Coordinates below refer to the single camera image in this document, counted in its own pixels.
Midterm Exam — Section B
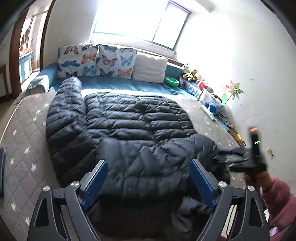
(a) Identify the black puffer down jacket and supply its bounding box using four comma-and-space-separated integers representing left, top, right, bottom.
46, 77, 230, 240

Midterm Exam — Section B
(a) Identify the pink sleeve forearm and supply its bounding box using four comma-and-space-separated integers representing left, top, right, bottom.
261, 178, 295, 232

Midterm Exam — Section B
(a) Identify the person right hand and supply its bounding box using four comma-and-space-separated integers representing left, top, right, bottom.
244, 171, 273, 192

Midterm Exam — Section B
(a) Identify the grey star quilted mattress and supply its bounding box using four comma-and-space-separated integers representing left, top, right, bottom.
1, 89, 238, 240

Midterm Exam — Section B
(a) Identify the colourful pinwheel flower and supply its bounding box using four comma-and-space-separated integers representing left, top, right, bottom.
222, 80, 244, 104

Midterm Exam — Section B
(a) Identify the yellow green plush toy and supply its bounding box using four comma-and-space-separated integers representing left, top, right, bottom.
183, 69, 198, 82

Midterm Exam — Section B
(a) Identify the green plastic bowl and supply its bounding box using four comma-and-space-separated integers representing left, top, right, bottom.
164, 77, 180, 87

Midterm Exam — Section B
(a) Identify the black white plush toy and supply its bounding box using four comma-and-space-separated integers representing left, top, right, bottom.
182, 63, 190, 74

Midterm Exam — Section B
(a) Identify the blue sofa bed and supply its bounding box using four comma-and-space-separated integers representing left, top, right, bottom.
25, 61, 230, 126

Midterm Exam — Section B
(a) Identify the white pillow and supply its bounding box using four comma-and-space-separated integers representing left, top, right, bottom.
132, 53, 168, 83

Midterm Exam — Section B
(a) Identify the left butterfly print pillow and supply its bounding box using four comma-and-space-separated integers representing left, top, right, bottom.
57, 44, 99, 78

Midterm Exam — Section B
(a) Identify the butterfly print pillow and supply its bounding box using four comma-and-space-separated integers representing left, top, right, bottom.
96, 45, 137, 79
57, 44, 99, 78

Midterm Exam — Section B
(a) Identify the right butterfly print pillow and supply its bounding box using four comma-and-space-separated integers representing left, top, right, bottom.
96, 45, 137, 79

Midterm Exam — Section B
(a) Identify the green framed window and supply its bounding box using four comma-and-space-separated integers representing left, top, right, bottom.
93, 1, 191, 51

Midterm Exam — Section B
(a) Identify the brown wooden door frame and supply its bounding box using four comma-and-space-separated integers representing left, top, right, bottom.
9, 0, 56, 98

